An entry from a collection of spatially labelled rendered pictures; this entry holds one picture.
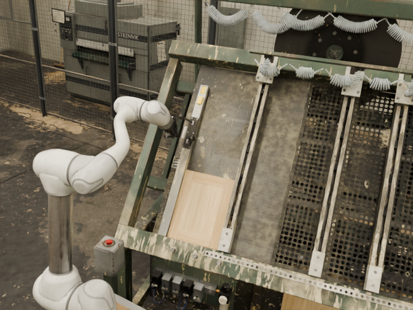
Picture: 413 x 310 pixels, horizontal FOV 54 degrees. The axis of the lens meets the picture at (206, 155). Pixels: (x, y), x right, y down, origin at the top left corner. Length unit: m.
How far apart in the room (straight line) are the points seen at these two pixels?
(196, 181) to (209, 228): 0.29
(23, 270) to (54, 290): 1.75
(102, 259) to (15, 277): 1.44
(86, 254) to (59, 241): 1.89
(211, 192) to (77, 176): 0.98
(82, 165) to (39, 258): 2.21
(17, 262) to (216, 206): 1.99
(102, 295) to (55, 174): 0.55
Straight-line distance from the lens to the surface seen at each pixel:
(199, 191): 2.38
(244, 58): 2.54
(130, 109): 2.05
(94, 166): 1.63
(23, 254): 3.85
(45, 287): 1.98
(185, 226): 2.37
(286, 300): 2.63
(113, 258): 2.26
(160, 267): 2.42
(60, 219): 1.81
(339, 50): 2.81
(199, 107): 2.51
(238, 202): 2.28
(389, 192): 2.35
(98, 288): 1.88
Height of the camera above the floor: 2.34
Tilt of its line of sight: 26 degrees down
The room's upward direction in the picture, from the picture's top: 4 degrees clockwise
